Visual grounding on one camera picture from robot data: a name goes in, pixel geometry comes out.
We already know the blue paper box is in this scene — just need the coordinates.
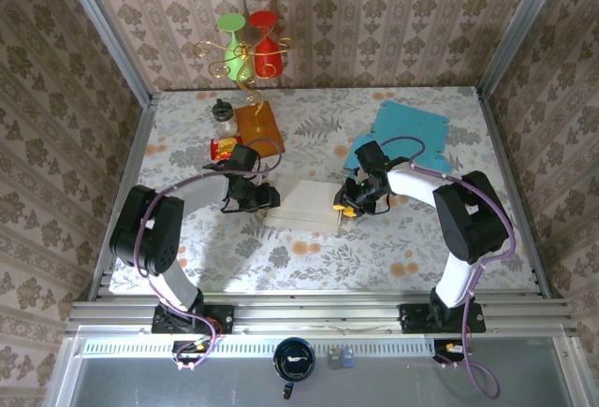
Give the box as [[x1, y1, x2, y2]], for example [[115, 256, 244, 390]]
[[343, 100, 450, 174]]

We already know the small grey blue box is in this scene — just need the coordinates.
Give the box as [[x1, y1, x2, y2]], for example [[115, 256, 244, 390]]
[[329, 346, 356, 371]]

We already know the red snack packet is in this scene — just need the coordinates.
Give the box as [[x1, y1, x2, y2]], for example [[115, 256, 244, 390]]
[[210, 135, 244, 161]]

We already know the glass jar with black lid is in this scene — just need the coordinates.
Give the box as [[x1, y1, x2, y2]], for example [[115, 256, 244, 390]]
[[211, 98, 240, 139]]

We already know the green goblet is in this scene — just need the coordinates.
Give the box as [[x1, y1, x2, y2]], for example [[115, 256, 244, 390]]
[[214, 12, 254, 81]]

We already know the red goblet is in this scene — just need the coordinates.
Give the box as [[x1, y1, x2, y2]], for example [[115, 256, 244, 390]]
[[247, 9, 285, 79]]

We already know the black cup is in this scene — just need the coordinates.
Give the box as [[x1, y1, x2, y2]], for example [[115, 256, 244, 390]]
[[272, 337, 317, 399]]

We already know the grey metal panel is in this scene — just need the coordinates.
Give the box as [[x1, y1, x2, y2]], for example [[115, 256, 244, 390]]
[[60, 336, 577, 407]]

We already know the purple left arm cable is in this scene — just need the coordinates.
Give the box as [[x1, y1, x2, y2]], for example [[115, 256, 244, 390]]
[[134, 138, 285, 371]]

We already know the gold wire glass holder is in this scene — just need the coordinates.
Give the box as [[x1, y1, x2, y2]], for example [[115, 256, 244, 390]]
[[194, 36, 299, 158]]

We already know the aluminium frame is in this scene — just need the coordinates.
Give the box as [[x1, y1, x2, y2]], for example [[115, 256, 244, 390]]
[[44, 0, 581, 407]]

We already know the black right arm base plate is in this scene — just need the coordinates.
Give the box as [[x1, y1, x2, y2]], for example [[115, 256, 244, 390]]
[[398, 302, 487, 334]]

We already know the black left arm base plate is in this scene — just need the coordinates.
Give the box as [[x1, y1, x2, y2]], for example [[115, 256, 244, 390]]
[[152, 303, 235, 336]]

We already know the slotted metal cable tray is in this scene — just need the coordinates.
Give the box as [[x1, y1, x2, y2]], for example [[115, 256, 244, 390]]
[[81, 337, 436, 359]]

